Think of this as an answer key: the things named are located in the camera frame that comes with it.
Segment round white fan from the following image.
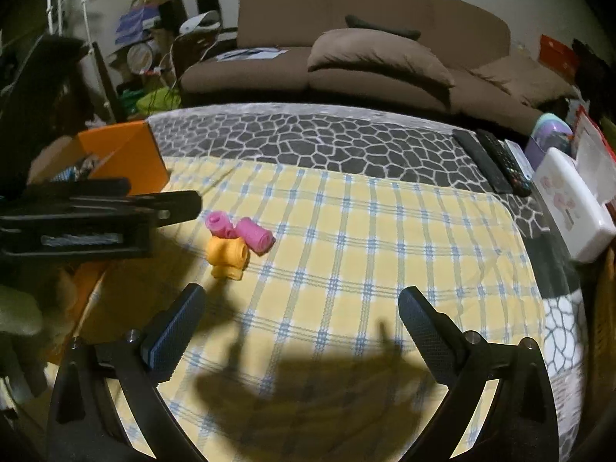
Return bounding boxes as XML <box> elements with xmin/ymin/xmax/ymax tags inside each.
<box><xmin>127</xmin><ymin>41</ymin><xmax>157</xmax><ymax>75</ymax></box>

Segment white tissue box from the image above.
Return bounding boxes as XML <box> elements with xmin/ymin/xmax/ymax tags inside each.
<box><xmin>532</xmin><ymin>147</ymin><xmax>616</xmax><ymax>263</ymax></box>

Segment flat brown pillow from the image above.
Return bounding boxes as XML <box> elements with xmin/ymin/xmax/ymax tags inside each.
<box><xmin>469</xmin><ymin>50</ymin><xmax>576</xmax><ymax>107</ymax></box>

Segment large brown pillow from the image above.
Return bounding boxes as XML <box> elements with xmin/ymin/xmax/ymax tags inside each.
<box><xmin>307</xmin><ymin>29</ymin><xmax>455</xmax><ymax>88</ymax></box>

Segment papers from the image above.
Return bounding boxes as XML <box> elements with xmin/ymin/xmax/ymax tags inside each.
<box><xmin>215</xmin><ymin>47</ymin><xmax>290</xmax><ymax>62</ymax></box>

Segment white handheld appliance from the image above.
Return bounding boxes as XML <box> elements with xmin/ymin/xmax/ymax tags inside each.
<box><xmin>179</xmin><ymin>11</ymin><xmax>222</xmax><ymax>35</ymax></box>

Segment brown sofa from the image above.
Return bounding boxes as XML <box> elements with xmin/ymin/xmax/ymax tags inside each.
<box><xmin>180</xmin><ymin>0</ymin><xmax>578</xmax><ymax>128</ymax></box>

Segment dark small cushion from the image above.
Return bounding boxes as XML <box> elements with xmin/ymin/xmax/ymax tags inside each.
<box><xmin>345</xmin><ymin>14</ymin><xmax>422</xmax><ymax>42</ymax></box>

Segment white remote control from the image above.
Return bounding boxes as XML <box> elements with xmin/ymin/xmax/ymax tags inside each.
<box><xmin>503</xmin><ymin>139</ymin><xmax>536</xmax><ymax>175</ymax></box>

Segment yellow plaid cloth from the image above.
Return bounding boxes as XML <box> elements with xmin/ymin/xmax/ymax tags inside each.
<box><xmin>72</xmin><ymin>156</ymin><xmax>547</xmax><ymax>462</ymax></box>

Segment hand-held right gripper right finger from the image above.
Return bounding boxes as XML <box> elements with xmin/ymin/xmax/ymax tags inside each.
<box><xmin>398</xmin><ymin>286</ymin><xmax>561</xmax><ymax>462</ymax></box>

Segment orange cardboard box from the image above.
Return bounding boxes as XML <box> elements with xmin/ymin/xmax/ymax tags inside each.
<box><xmin>26</xmin><ymin>120</ymin><xmax>169</xmax><ymax>347</ymax></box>

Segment red cardboard box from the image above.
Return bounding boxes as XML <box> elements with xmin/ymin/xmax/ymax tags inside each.
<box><xmin>539</xmin><ymin>35</ymin><xmax>581</xmax><ymax>82</ymax></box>

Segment black remote control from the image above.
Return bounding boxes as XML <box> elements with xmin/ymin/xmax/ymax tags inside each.
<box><xmin>452</xmin><ymin>130</ymin><xmax>513</xmax><ymax>194</ymax></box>
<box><xmin>475</xmin><ymin>129</ymin><xmax>532</xmax><ymax>197</ymax></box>

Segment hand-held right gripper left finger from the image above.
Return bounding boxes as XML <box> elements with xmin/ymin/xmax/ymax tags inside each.
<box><xmin>45</xmin><ymin>283</ymin><xmax>208</xmax><ymax>462</ymax></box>

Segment yellow thread spool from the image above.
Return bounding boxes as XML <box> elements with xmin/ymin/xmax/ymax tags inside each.
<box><xmin>211</xmin><ymin>256</ymin><xmax>247</xmax><ymax>281</ymax></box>
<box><xmin>207</xmin><ymin>236</ymin><xmax>251</xmax><ymax>266</ymax></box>

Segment purple round container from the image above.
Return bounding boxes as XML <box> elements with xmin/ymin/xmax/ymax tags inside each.
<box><xmin>524</xmin><ymin>114</ymin><xmax>574</xmax><ymax>171</ymax></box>

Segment red and white packet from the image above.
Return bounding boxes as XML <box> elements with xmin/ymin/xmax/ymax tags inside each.
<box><xmin>572</xmin><ymin>106</ymin><xmax>616</xmax><ymax>203</ymax></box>

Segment green plastic bag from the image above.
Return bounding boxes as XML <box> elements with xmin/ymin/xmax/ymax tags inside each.
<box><xmin>118</xmin><ymin>87</ymin><xmax>181</xmax><ymax>116</ymax></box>

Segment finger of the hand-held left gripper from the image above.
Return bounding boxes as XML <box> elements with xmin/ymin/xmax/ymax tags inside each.
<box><xmin>130</xmin><ymin>190</ymin><xmax>202</xmax><ymax>226</ymax></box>

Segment white metal rack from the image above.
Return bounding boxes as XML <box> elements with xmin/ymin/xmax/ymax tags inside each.
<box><xmin>48</xmin><ymin>0</ymin><xmax>121</xmax><ymax>123</ymax></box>

